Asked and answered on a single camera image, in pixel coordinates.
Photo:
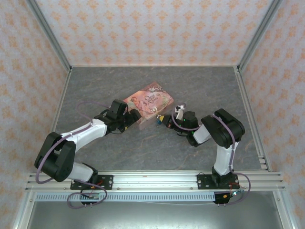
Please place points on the small blue padlock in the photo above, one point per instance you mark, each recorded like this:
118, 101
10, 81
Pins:
158, 121

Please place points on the aluminium frame post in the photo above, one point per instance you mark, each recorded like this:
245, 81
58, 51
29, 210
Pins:
259, 35
50, 35

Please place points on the pink book-shaped box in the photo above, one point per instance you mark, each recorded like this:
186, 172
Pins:
147, 100

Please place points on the aluminium mounting rail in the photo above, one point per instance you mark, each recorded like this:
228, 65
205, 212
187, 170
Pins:
155, 182

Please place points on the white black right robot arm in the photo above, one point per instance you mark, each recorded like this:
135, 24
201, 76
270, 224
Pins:
224, 157

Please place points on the shiny metal lower panel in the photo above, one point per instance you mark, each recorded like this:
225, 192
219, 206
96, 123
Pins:
143, 217

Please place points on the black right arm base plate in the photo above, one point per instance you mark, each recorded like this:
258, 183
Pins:
203, 182

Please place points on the aluminium table side rail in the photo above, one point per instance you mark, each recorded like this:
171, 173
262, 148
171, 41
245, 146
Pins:
250, 114
56, 114

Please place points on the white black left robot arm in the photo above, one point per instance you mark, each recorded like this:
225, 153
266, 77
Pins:
88, 132

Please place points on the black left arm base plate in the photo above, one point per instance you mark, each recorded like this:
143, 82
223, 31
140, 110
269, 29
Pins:
107, 182

